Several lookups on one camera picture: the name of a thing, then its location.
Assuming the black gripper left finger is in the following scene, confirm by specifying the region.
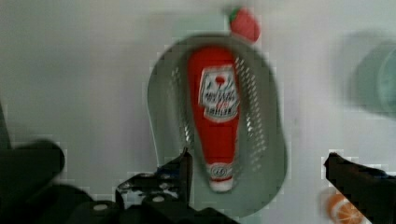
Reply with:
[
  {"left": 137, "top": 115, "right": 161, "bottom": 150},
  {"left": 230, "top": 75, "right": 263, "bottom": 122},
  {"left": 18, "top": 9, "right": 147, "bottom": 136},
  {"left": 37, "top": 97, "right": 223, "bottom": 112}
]
[{"left": 115, "top": 147, "right": 192, "bottom": 224}]

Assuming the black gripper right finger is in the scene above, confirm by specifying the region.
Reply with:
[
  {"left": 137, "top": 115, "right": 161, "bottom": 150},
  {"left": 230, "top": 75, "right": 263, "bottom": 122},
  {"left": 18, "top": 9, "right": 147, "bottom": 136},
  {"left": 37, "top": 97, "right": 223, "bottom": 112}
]
[{"left": 323, "top": 152, "right": 396, "bottom": 224}]

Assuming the red ketchup bottle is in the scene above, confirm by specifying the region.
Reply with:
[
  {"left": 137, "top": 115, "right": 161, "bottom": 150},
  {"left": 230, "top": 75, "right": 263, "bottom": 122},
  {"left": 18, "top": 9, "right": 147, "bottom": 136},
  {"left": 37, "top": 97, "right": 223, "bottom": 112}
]
[{"left": 188, "top": 46, "right": 240, "bottom": 192}]

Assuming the green oval strainer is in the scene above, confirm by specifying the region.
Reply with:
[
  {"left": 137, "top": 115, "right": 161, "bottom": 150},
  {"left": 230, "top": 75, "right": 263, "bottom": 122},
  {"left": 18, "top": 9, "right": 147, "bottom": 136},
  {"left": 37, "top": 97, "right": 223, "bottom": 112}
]
[{"left": 148, "top": 34, "right": 288, "bottom": 217}]

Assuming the orange slice toy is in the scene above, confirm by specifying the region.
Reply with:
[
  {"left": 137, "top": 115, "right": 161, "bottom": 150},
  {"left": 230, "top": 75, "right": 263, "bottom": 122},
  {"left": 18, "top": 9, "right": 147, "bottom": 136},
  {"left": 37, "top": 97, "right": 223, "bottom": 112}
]
[{"left": 326, "top": 194, "right": 364, "bottom": 224}]

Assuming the green mug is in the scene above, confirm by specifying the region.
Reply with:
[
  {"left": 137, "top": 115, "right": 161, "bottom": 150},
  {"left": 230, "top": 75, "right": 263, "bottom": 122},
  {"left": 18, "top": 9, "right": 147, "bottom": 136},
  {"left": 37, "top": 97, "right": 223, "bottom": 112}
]
[{"left": 350, "top": 41, "right": 395, "bottom": 117}]

